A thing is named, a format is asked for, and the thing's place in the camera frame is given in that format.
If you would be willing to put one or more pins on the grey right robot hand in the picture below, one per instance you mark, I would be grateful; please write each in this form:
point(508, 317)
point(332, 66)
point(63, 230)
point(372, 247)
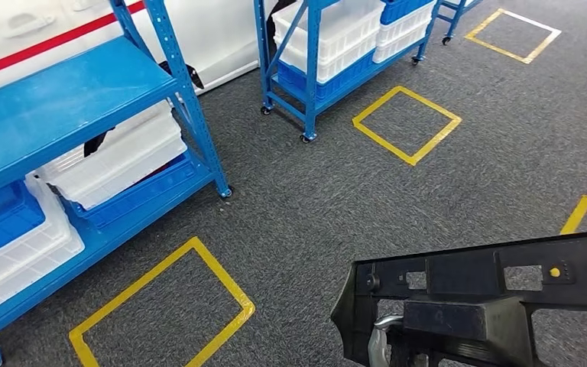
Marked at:
point(377, 344)

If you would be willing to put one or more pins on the red barrier belt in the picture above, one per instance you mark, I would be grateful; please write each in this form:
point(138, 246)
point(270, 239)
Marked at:
point(45, 44)

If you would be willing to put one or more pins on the white plastic crate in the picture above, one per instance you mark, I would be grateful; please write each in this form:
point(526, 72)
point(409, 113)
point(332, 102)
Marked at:
point(121, 182)
point(45, 218)
point(334, 30)
point(30, 283)
point(121, 137)
point(400, 40)

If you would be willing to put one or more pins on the white car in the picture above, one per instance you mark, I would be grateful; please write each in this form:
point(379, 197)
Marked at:
point(212, 30)

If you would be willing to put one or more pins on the blue metal shelf rack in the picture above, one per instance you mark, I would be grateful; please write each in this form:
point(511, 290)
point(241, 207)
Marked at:
point(312, 61)
point(453, 20)
point(60, 101)

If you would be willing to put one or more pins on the blue plastic crate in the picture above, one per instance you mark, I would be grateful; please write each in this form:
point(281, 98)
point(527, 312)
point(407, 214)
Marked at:
point(324, 88)
point(0, 223)
point(405, 10)
point(146, 195)

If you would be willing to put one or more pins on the black plastic panel part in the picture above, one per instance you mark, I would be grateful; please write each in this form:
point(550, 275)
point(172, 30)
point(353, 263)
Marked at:
point(460, 276)

